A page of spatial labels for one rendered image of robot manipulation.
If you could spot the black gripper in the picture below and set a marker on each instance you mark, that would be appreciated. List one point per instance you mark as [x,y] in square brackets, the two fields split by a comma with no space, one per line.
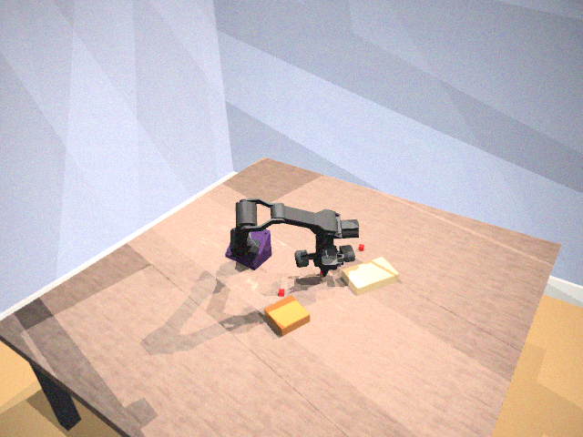
[302,257]

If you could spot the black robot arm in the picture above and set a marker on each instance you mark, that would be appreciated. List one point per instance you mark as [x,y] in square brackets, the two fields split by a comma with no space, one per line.
[325,224]

